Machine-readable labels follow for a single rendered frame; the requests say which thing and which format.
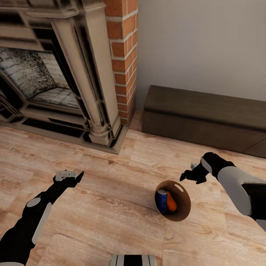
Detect robot trunk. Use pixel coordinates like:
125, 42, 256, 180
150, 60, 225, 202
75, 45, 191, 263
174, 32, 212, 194
109, 255, 157, 266

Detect trash can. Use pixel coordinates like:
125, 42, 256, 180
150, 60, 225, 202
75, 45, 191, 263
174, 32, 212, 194
154, 180, 191, 222

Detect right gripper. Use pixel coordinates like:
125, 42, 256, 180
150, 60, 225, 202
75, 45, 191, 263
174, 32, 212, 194
180, 167, 207, 184

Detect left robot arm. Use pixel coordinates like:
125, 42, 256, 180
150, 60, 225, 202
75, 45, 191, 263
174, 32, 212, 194
0, 170, 84, 266

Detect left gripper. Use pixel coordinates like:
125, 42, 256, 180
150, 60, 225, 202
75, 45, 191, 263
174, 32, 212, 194
51, 171, 84, 195

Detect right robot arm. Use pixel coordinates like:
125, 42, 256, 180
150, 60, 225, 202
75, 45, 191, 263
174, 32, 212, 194
180, 153, 266, 232

